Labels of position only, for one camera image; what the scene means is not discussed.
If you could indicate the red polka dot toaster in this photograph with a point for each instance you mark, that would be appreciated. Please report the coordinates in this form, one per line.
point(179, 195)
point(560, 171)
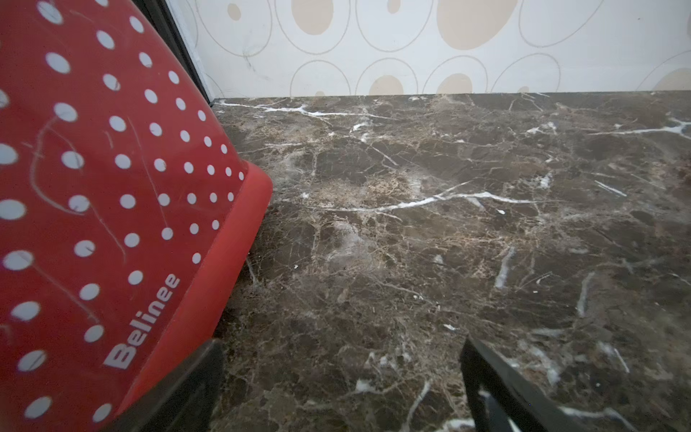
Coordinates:
point(126, 213)

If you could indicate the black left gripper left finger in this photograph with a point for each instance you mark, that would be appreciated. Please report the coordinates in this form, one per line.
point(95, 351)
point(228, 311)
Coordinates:
point(184, 400)

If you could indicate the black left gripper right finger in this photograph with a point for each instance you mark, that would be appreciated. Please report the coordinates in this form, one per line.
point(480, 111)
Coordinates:
point(500, 399)

